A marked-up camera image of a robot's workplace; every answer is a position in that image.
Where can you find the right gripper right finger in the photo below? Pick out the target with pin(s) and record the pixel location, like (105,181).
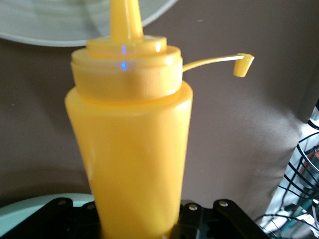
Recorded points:
(214,224)

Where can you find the brown table cloth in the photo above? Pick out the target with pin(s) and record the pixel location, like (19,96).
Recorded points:
(236,137)

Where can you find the beige plate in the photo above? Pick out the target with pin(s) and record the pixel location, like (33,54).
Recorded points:
(49,25)

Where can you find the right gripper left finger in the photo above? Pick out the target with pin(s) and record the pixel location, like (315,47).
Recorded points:
(54,221)

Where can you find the yellow squeeze bottle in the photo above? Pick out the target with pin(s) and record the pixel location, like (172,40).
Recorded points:
(132,149)

